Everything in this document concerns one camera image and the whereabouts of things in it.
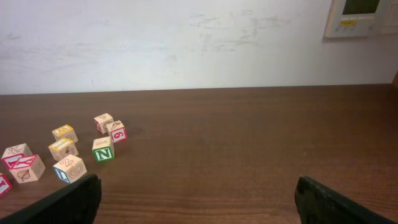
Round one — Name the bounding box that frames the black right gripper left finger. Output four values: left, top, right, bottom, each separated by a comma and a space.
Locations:
1, 174, 102, 224

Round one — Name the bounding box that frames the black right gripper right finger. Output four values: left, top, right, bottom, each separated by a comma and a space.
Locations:
295, 176, 397, 224

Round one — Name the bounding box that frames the wooden block blue I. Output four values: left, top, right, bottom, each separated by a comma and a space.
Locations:
53, 154, 87, 184

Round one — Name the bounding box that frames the wooden block green N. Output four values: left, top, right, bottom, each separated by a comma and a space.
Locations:
92, 136, 114, 162

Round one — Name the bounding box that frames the wooden block red X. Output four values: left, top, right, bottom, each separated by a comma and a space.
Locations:
9, 154, 45, 184

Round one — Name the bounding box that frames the wooden block red edge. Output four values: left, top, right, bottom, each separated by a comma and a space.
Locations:
0, 173, 12, 197

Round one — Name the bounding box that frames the wooden block yellow near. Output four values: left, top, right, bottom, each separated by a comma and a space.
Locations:
49, 138, 79, 161

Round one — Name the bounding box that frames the wooden block yellow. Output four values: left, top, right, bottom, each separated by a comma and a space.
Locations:
52, 124, 78, 142
49, 138, 79, 161

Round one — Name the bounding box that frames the wooden block yellow far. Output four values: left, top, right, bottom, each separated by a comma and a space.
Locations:
52, 124, 78, 142

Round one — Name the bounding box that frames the wooden block red plain top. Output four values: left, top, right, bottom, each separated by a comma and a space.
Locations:
1, 143, 32, 170

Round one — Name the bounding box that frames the wooden block red six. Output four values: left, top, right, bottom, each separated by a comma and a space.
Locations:
106, 120, 127, 143

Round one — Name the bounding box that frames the wooden block red far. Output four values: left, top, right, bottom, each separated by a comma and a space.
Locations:
94, 113, 114, 134

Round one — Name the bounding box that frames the white wall thermostat panel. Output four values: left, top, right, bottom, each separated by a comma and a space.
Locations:
324, 0, 392, 39

